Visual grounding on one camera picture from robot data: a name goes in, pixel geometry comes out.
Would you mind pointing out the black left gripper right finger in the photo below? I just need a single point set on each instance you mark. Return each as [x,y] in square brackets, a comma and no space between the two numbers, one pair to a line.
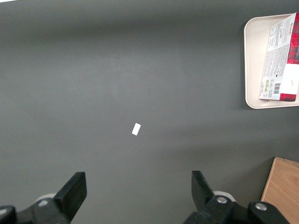
[210,205]

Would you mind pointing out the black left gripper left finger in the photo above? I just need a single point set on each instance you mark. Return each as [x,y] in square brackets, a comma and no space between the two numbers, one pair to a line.
[67,198]

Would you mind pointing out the beige plastic tray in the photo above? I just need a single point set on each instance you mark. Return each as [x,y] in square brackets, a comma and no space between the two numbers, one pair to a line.
[253,58]

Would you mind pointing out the light wooden board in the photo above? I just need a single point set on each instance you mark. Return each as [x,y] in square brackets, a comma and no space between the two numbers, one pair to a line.
[282,189]

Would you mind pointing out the small white paper label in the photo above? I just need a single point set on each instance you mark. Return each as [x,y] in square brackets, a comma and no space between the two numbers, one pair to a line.
[136,129]

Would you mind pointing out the red and white carton box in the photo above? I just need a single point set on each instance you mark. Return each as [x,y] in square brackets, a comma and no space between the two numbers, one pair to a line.
[281,58]

